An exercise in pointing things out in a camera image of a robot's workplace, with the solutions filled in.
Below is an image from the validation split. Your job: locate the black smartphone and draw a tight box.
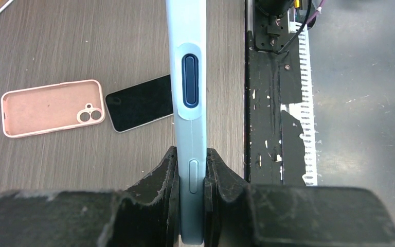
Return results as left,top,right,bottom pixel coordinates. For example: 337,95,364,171
105,75,173,133

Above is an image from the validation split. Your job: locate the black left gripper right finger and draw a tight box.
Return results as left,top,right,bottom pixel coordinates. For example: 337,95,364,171
204,149,395,246

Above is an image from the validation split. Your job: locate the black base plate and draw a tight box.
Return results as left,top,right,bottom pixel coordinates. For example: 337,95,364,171
243,1,321,186

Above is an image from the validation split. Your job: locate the pink phone case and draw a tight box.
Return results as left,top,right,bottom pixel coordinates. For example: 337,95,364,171
1,79,106,138

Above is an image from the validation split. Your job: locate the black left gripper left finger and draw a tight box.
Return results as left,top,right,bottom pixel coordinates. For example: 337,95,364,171
0,147,179,246

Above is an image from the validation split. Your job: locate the phone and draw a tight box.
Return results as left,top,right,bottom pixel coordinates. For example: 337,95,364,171
166,0,207,245

